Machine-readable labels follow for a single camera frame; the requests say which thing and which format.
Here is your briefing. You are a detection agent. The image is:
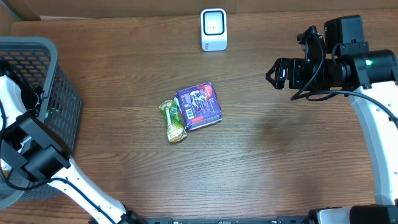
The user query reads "purple snack packet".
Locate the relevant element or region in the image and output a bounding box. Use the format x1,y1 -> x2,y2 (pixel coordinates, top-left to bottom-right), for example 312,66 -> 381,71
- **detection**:
174,82 -> 222,131

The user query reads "green yellow sachet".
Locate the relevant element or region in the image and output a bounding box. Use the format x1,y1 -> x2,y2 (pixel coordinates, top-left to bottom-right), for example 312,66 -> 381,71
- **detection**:
159,100 -> 187,143

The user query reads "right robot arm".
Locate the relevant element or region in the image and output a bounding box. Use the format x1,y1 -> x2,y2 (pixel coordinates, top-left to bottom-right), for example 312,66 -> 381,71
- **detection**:
265,15 -> 397,223

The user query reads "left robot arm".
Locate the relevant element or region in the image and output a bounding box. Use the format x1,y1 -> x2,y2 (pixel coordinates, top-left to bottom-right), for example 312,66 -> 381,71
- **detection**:
1,62 -> 146,224

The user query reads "white barcode scanner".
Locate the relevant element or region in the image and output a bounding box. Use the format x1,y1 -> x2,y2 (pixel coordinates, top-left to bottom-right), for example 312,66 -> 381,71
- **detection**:
200,8 -> 228,52

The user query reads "grey plastic basket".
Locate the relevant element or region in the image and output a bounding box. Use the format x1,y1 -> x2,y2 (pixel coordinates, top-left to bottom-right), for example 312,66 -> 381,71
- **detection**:
1,36 -> 83,209

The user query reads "black rail at table edge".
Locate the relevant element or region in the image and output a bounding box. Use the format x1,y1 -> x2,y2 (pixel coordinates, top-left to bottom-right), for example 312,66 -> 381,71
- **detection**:
144,216 -> 310,224

